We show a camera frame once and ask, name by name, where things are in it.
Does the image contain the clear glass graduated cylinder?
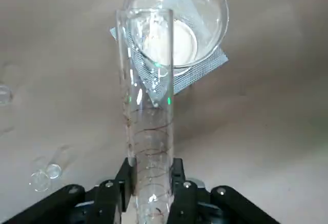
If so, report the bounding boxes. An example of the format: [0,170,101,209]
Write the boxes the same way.
[115,8,175,224]

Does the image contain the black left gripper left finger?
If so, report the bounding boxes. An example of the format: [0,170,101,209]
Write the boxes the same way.
[0,157,136,224]

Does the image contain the small clear glass vial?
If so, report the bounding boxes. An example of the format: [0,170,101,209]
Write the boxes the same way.
[0,85,14,106]
[30,163,63,193]

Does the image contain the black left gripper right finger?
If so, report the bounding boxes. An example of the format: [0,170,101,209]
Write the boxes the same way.
[169,157,280,224]

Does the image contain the clear glass beaker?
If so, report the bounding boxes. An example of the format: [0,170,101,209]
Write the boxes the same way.
[121,0,230,76]

